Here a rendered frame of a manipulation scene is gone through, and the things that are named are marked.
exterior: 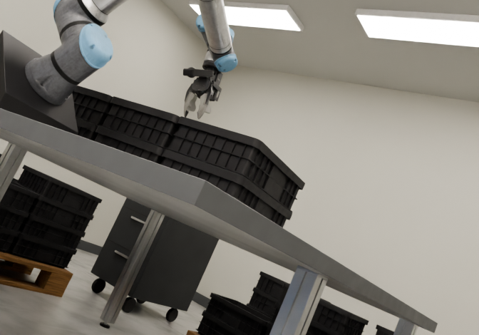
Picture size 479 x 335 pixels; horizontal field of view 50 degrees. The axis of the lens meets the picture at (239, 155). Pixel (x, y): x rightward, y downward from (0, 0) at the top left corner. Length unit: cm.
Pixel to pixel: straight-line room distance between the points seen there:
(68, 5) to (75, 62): 19
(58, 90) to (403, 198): 386
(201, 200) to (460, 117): 453
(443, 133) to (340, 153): 100
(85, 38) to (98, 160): 67
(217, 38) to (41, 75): 53
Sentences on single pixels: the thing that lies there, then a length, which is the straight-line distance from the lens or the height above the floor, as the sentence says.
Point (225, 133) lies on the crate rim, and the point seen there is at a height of 92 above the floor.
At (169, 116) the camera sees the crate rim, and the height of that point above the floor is 92.
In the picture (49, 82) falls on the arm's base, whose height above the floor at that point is 85.
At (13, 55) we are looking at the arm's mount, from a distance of 164.
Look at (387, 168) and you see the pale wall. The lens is 512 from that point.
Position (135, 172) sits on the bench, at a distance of 85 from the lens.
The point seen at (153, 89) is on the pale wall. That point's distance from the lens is 592.
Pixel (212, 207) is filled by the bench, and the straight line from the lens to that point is 78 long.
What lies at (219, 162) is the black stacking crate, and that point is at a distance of 144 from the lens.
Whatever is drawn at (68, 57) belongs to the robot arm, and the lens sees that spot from 155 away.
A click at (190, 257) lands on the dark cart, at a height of 48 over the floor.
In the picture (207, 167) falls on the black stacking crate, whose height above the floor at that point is 81.
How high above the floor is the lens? 62
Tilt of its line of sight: 10 degrees up
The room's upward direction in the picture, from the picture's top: 24 degrees clockwise
